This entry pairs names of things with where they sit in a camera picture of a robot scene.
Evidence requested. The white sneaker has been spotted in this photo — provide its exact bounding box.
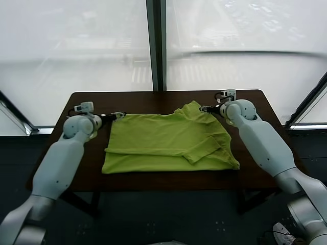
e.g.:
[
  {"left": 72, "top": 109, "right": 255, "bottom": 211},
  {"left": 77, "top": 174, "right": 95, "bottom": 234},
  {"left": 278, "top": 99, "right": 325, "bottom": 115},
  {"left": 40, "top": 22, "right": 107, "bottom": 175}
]
[{"left": 272, "top": 222, "right": 297, "bottom": 243}]

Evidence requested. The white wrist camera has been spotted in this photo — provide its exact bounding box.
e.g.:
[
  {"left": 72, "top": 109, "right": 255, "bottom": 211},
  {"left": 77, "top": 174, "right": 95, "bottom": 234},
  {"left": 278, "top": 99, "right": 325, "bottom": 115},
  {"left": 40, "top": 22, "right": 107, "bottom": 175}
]
[
  {"left": 73, "top": 101, "right": 95, "bottom": 113},
  {"left": 214, "top": 89, "right": 237, "bottom": 103}
]

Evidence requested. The lime green printed t-shirt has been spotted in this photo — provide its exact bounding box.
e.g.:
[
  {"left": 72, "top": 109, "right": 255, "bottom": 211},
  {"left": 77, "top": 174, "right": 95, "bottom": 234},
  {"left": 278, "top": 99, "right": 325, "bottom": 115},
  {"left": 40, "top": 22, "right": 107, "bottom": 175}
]
[{"left": 101, "top": 100, "right": 240, "bottom": 175}]

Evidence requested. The slanted dark window frame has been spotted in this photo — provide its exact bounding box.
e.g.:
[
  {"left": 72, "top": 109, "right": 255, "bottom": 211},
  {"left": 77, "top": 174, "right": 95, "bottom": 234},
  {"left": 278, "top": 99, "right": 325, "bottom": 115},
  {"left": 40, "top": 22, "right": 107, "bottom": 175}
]
[{"left": 285, "top": 73, "right": 327, "bottom": 131}]

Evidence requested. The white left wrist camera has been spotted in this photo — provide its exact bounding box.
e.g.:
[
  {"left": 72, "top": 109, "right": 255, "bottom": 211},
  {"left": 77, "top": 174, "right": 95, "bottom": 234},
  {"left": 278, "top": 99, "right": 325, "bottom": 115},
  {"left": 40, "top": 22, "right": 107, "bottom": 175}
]
[{"left": 73, "top": 101, "right": 95, "bottom": 113}]

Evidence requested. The slanted grey window frame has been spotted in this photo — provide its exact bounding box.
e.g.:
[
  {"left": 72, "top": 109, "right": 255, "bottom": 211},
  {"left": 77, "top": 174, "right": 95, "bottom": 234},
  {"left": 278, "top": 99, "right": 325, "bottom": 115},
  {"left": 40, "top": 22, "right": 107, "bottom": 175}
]
[{"left": 0, "top": 89, "right": 56, "bottom": 136}]

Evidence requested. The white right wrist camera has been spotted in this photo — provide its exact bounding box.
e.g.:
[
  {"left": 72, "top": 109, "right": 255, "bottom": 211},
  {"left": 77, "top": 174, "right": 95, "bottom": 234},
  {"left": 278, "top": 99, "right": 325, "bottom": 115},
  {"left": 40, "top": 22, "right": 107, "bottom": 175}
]
[{"left": 214, "top": 89, "right": 237, "bottom": 103}]

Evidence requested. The grey robot torso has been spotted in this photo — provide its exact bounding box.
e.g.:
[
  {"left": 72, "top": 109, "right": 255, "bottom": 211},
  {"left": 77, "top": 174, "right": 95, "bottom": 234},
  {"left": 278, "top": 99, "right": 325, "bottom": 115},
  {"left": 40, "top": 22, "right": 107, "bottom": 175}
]
[{"left": 158, "top": 239, "right": 187, "bottom": 245}]

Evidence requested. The dark grey vertical window post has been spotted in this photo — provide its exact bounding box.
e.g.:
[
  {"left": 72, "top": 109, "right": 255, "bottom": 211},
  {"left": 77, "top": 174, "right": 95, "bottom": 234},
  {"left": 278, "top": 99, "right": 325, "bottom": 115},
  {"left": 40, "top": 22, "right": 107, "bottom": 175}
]
[{"left": 147, "top": 0, "right": 168, "bottom": 92}]

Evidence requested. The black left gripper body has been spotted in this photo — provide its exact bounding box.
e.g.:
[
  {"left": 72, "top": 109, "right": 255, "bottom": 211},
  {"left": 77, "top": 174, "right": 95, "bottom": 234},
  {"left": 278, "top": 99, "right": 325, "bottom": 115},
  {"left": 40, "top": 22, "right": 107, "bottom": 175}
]
[{"left": 101, "top": 114, "right": 118, "bottom": 124}]

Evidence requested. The grey curved outdoor rail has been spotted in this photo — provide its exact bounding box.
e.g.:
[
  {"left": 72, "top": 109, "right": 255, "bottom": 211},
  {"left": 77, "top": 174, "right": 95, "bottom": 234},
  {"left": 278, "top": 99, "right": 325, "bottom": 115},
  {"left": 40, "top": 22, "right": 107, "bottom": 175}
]
[{"left": 176, "top": 50, "right": 322, "bottom": 63}]

